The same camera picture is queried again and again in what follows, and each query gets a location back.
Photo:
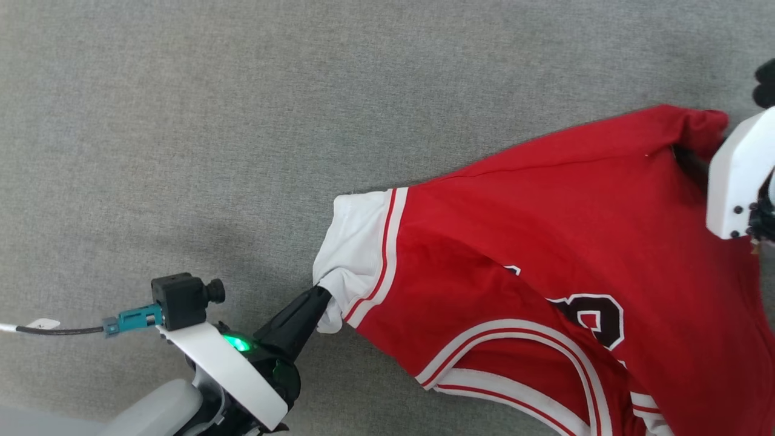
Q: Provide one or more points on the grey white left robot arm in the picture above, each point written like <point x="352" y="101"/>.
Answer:
<point x="145" y="412"/>

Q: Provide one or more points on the grey fabric sofa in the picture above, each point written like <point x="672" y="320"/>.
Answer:
<point x="242" y="121"/>

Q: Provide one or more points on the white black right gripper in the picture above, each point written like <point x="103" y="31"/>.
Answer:
<point x="735" y="175"/>

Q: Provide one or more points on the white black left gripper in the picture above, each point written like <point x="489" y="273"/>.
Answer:
<point x="230" y="369"/>

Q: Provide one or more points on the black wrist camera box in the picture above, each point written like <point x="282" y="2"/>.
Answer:
<point x="178" y="300"/>
<point x="765" y="85"/>

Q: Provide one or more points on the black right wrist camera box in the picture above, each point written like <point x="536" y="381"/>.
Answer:
<point x="765" y="85"/>

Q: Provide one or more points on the red basketball jersey white trim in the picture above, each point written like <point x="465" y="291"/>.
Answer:
<point x="514" y="230"/>

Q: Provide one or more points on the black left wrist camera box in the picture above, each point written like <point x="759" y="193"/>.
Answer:
<point x="178" y="300"/>

